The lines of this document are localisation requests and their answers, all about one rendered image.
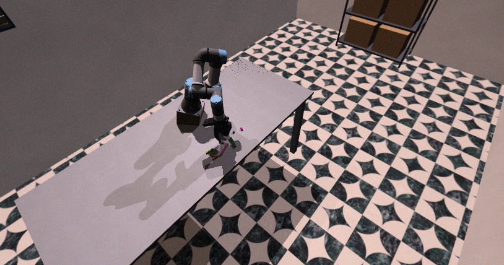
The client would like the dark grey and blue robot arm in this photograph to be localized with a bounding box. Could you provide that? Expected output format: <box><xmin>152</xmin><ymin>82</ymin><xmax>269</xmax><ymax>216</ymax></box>
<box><xmin>181</xmin><ymin>48</ymin><xmax>227</xmax><ymax>121</ymax></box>

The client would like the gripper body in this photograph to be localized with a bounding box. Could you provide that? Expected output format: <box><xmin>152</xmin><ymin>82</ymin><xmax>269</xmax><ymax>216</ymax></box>
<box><xmin>213</xmin><ymin>116</ymin><xmax>232</xmax><ymax>136</ymax></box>

